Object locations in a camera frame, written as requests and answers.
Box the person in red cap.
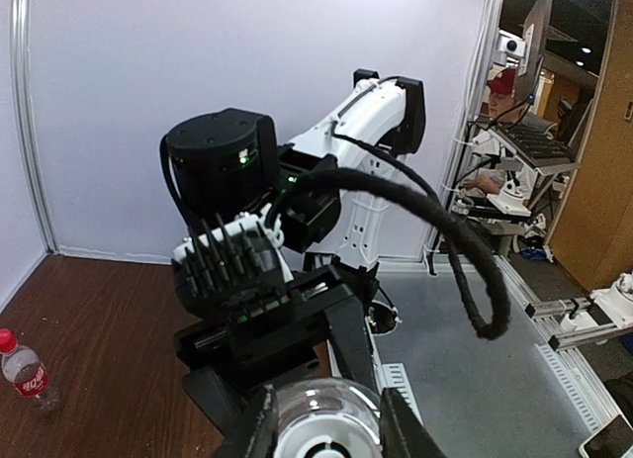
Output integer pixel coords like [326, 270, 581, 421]
[459, 68, 537, 206]

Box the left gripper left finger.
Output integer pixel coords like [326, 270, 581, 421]
[213, 385, 278, 458]

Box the large clear plastic bottle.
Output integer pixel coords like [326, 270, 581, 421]
[276, 377, 380, 431]

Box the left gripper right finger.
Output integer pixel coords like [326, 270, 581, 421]
[379, 388, 446, 458]

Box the aluminium front frame rail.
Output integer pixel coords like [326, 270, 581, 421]
[377, 258, 622, 457]

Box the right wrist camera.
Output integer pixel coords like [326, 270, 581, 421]
[172, 214, 293, 324]

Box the left rear frame post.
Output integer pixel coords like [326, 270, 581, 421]
[9, 0, 59, 254]

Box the white bottle cap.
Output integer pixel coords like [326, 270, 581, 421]
[273, 413, 382, 458]

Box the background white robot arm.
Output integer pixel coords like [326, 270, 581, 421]
[560, 272, 632, 332]

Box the small cola bottle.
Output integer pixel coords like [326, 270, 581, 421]
[1, 328, 48, 402]

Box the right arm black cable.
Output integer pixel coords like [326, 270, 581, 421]
[276, 131, 512, 341]

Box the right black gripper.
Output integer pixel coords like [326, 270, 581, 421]
[174, 265, 378, 428]

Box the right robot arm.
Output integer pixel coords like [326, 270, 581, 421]
[159, 69, 426, 432]

